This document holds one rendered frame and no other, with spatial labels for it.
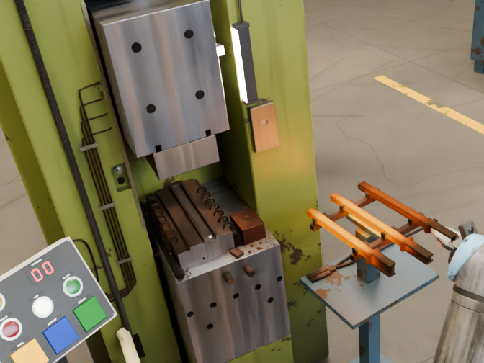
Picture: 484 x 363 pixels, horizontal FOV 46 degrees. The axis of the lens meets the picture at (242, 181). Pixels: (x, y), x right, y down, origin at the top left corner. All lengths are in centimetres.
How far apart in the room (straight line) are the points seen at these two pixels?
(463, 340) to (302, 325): 137
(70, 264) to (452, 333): 105
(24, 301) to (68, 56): 69
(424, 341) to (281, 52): 160
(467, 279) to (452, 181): 274
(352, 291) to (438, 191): 190
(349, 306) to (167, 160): 81
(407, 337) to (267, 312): 96
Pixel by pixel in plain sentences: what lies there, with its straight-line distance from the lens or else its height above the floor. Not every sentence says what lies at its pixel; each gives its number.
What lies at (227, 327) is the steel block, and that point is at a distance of 211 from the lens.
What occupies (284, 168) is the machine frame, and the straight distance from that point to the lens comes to 208.
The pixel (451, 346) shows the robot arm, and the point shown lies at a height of 116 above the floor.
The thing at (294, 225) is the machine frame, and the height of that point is 81.
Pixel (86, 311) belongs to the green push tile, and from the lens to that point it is 175.
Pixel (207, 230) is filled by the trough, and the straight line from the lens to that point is 198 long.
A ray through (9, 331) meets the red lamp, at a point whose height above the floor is 109.
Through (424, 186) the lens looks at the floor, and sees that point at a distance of 394.
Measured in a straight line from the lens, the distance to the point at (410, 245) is 185.
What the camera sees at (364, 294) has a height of 71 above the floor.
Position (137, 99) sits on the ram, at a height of 154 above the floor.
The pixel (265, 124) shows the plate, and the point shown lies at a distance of 196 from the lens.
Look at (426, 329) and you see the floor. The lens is 296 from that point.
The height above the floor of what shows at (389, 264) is 99.
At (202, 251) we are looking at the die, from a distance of 194.
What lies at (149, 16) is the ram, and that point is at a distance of 158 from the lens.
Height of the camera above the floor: 214
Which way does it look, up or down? 31 degrees down
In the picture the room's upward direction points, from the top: 9 degrees counter-clockwise
